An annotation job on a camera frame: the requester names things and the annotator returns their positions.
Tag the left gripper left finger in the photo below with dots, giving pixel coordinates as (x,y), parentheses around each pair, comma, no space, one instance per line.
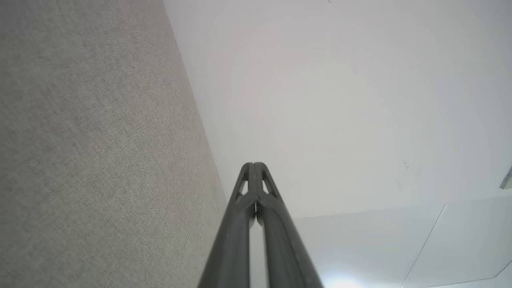
(232,248)

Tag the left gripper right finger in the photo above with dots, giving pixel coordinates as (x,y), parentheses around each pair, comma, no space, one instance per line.
(284,248)

